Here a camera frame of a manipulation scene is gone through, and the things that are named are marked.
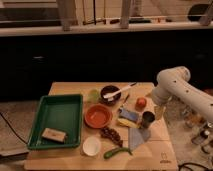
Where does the small dark pen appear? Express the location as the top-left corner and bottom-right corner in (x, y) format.
(124, 94), (130, 103)

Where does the green cup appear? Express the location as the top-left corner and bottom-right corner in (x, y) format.
(88, 89), (100, 103)

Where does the blue sponge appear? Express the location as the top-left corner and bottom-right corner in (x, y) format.
(119, 108), (139, 122)

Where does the yellow banana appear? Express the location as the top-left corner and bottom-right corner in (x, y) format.
(117, 118), (139, 128)

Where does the green plastic tray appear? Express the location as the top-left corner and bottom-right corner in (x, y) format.
(27, 94), (83, 150)

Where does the black floor cable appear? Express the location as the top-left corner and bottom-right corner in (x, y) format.
(0, 111), (28, 145)

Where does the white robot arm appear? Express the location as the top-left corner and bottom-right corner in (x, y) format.
(151, 66), (213, 123)

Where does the red apple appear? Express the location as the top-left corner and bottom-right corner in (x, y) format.
(136, 97), (147, 108)

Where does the green cucumber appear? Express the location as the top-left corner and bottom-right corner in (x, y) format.
(103, 147), (132, 159)

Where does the tan sponge block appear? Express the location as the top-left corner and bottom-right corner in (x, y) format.
(42, 128), (66, 142)

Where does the dark grape bunch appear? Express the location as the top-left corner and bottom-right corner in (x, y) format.
(100, 127), (123, 147)

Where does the grey folded cloth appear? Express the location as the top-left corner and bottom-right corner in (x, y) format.
(128, 128), (151, 151)

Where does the dark brown bowl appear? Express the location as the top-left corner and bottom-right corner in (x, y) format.
(100, 85), (122, 106)

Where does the metal cup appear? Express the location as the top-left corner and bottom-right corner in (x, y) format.
(141, 111), (155, 128)

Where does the red bowl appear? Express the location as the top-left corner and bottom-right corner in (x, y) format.
(84, 104), (112, 129)

